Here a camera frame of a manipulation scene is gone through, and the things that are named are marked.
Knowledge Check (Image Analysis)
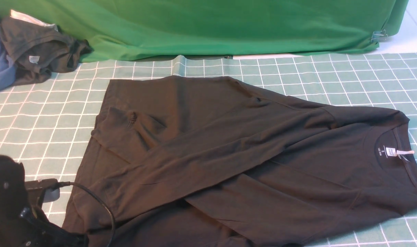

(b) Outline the black camera cable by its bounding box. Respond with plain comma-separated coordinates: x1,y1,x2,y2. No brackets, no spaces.
56,181,116,247

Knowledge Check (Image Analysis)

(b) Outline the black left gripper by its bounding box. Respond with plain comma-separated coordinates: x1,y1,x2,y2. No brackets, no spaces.
20,207,89,247

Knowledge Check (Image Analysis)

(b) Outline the crumpled dark gray garment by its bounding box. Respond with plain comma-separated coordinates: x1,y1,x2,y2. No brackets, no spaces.
0,17,92,86

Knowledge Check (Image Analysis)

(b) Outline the silver binder clip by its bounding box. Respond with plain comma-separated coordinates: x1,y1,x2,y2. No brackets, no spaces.
370,30,389,43

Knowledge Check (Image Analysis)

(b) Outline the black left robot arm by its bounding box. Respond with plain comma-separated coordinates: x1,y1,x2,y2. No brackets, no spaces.
0,155,89,247

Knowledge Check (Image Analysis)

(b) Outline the green backdrop cloth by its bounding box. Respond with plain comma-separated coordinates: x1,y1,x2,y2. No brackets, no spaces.
0,0,408,62

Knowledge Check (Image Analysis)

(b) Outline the dark gray long-sleeve shirt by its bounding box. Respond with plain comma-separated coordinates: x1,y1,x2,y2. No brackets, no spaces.
76,76,417,247

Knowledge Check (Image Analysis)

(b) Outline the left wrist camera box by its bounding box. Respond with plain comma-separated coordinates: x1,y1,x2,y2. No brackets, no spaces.
25,178,60,206

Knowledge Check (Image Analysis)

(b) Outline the green grid-pattern mat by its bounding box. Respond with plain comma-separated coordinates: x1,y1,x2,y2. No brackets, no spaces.
0,54,417,247

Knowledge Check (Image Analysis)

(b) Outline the white cloth behind pile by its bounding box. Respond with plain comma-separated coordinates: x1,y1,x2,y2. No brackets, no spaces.
10,9,59,31

